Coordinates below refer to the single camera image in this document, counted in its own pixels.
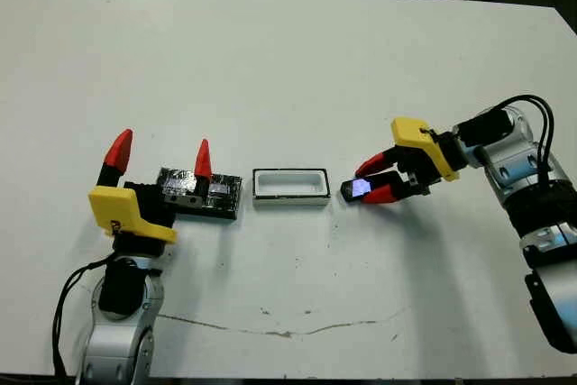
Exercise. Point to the white camera box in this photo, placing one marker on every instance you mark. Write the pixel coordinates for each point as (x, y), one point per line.
(288, 201)

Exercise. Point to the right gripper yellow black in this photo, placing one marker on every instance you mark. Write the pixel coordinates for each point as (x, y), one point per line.
(433, 155)

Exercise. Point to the small black camera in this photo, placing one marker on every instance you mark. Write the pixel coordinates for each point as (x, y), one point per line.
(356, 189)

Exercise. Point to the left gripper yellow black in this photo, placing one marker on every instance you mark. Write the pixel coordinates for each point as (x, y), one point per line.
(130, 218)

